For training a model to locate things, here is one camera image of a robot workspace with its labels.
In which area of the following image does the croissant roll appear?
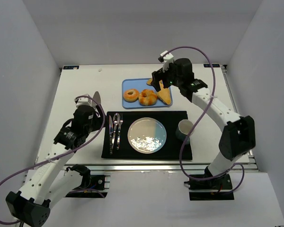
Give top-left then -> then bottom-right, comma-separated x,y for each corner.
138,89 -> 158,106

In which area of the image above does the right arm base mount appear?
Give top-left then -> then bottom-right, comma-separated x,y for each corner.
184,174 -> 234,201

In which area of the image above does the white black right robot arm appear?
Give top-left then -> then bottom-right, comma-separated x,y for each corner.
151,57 -> 256,188

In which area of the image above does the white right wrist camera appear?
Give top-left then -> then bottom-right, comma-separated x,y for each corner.
158,51 -> 174,72

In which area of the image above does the triangular flat bread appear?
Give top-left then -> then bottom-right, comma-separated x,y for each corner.
156,80 -> 172,105

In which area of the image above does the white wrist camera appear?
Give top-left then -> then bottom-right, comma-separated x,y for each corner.
158,51 -> 174,72
74,94 -> 92,108

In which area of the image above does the dark green mug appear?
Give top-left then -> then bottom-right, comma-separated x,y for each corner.
175,119 -> 194,142

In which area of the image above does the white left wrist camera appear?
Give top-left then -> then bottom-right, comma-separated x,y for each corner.
74,94 -> 92,108

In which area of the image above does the glazed bagel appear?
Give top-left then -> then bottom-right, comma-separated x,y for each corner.
123,88 -> 139,102

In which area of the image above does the light blue tray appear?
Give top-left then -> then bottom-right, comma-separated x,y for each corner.
121,78 -> 173,109

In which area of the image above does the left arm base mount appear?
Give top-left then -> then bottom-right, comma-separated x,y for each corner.
65,175 -> 110,198

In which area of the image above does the black placemat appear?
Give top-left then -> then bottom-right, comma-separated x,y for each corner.
101,111 -> 193,160

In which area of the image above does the white blue plate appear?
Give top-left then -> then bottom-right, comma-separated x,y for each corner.
127,117 -> 167,154

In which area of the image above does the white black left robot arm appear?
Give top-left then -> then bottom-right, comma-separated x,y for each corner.
6,92 -> 106,227

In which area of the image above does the right blue table sticker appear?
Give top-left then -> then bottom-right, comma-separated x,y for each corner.
203,64 -> 220,68

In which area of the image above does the seeded bread slice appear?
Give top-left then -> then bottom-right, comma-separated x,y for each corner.
147,79 -> 152,86

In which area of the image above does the silver knife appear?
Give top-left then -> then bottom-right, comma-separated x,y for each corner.
109,116 -> 113,155

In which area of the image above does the silver spoon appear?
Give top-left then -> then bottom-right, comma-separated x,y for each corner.
112,113 -> 120,144

